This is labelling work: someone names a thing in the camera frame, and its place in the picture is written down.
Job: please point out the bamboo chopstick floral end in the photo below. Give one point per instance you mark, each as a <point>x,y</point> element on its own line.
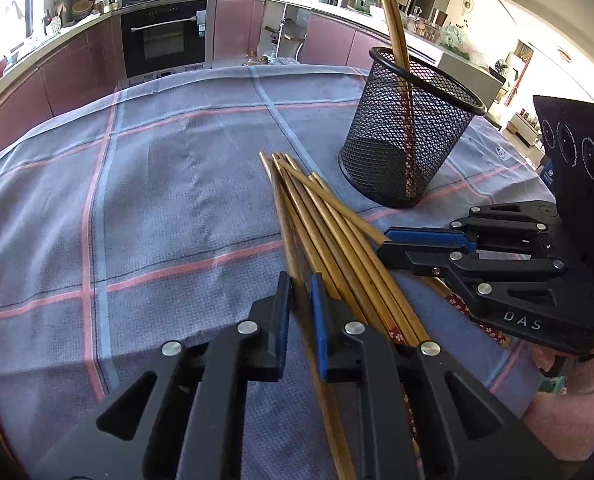
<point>395,10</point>
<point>327,410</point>

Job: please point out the dark stool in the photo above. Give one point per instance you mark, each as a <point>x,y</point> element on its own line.
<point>287,35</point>

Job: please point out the person's pink clothing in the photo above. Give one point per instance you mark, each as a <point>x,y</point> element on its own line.
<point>567,425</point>

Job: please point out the pile of wooden chopsticks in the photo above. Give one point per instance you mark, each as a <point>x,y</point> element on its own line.
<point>347,207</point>

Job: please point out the black mesh utensil holder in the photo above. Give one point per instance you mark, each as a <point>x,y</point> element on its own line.
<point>377,125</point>

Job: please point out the white spotted teapot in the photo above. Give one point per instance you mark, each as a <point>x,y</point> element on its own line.
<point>53,25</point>

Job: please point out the black built-in oven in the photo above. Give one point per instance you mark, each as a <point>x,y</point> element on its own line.
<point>164,42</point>

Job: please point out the woven basket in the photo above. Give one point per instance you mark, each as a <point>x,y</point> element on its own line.
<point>82,7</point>

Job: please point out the wall clock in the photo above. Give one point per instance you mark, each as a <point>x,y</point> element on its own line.
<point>470,2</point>

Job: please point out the bunch of bamboo chopsticks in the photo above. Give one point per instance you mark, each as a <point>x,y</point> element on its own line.
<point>327,220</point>

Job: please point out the blue-grey plaid tablecloth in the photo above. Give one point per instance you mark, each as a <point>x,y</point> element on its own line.
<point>177,185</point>

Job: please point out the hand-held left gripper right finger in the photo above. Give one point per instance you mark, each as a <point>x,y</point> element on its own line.
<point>319,320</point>

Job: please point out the chopsticks standing in holder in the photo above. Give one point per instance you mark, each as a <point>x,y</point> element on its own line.
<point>387,10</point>

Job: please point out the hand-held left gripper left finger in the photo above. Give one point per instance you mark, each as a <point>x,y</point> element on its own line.
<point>279,325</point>

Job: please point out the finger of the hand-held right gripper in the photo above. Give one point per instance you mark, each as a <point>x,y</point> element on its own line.
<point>394,259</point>
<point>427,239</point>

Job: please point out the pink kitchen cabinets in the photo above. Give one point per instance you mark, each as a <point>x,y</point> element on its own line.
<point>77,70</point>

